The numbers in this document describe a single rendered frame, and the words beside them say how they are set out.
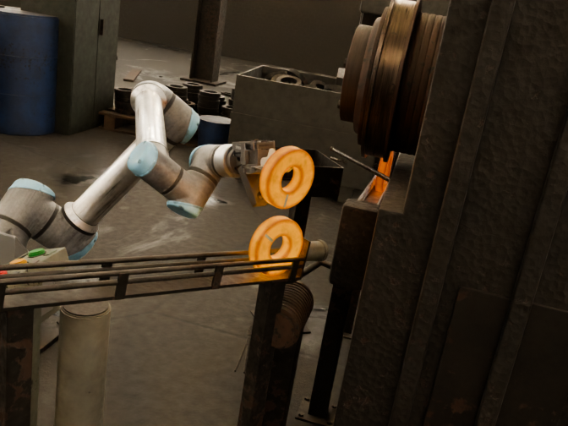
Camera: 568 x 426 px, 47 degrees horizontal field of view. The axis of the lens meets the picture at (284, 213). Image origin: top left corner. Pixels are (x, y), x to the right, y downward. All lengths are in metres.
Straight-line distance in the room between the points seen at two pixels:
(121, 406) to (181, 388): 0.22
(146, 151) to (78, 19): 3.63
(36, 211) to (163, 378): 0.73
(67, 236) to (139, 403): 0.65
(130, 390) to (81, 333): 0.67
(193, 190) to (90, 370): 0.52
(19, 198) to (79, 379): 0.89
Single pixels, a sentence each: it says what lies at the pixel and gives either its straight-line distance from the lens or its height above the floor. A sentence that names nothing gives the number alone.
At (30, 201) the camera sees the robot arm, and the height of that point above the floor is 0.50.
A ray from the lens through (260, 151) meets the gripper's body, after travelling 1.63.
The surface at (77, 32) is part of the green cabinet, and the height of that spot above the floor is 0.79.
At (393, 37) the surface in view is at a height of 1.24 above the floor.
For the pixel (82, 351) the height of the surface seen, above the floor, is 0.42.
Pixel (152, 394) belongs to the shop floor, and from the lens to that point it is 2.27.
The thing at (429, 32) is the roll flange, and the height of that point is 1.27.
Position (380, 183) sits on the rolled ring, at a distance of 2.67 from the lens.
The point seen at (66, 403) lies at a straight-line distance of 1.77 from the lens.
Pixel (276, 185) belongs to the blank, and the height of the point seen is 0.88.
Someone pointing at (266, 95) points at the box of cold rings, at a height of 0.64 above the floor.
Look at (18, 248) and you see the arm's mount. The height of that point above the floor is 0.42.
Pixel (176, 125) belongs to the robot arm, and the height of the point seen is 0.83.
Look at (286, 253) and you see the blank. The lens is 1.66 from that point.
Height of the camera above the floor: 1.31
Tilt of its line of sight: 19 degrees down
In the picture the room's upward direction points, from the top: 9 degrees clockwise
